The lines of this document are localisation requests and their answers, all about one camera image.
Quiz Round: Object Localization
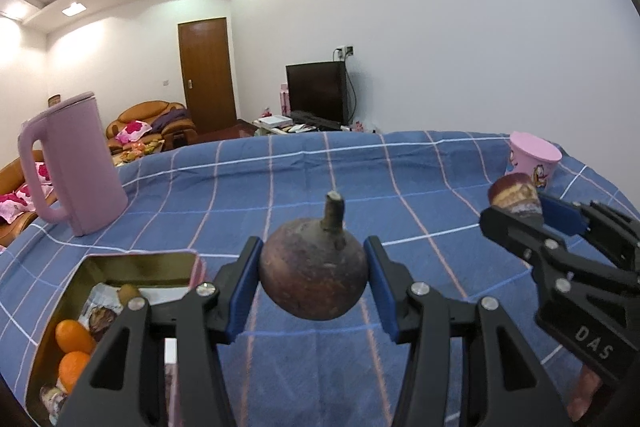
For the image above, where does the whole mangosteen with stem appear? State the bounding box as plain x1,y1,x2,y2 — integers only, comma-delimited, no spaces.
258,191,370,320

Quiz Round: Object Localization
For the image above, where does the blue checked cloth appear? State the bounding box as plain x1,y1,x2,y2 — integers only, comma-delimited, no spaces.
0,130,640,427

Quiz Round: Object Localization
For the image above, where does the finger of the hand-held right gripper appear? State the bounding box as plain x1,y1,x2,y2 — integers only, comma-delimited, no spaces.
540,197,640,273
480,205,640,295

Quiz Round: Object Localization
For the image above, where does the black power cable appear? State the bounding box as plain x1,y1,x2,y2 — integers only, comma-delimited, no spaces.
332,48,358,128

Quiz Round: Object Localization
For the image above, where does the long brown leather sofa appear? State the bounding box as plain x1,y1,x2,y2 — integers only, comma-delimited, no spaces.
0,150,57,248

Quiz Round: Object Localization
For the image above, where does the cut purple fruit half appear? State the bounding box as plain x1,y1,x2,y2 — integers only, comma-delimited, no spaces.
40,383,70,425
489,173,544,221

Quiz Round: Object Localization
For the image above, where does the person's right hand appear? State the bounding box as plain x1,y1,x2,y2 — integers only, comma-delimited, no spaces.
567,364,604,423

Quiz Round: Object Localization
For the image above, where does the dark round stemless fruit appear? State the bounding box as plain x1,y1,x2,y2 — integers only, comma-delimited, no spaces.
89,307,119,342

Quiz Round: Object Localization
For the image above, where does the orange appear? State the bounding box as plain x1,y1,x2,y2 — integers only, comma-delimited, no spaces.
55,319,97,354
58,351,92,394

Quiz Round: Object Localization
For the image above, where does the white television stand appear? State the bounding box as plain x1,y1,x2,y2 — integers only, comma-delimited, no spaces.
252,119,381,138

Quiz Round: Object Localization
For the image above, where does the black television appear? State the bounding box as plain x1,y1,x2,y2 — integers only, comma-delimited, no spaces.
286,61,349,126

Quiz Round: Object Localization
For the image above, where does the purple cloth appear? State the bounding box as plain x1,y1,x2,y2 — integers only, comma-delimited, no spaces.
151,107,190,132

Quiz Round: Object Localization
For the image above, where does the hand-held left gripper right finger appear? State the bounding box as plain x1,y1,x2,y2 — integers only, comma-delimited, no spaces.
364,235,571,427

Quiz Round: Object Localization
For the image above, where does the pink electric kettle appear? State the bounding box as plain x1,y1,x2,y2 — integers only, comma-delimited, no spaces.
18,92,129,237

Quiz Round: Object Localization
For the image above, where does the brown wooden door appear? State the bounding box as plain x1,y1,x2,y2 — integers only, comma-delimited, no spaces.
178,17,237,134

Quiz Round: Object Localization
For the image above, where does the printed paper leaflet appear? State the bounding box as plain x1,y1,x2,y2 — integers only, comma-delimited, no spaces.
82,282,197,365

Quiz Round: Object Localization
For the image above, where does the brown leather armchair sofa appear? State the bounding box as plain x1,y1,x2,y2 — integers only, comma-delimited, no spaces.
106,101,197,154

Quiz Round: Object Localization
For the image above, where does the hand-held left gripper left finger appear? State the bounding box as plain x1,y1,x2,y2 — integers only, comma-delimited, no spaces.
57,236,264,427

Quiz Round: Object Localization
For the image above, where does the pink cartoon cup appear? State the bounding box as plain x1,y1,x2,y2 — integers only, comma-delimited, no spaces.
507,132,562,192

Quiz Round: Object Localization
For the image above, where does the pink tin box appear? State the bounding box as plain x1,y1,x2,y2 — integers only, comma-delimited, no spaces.
25,251,207,427

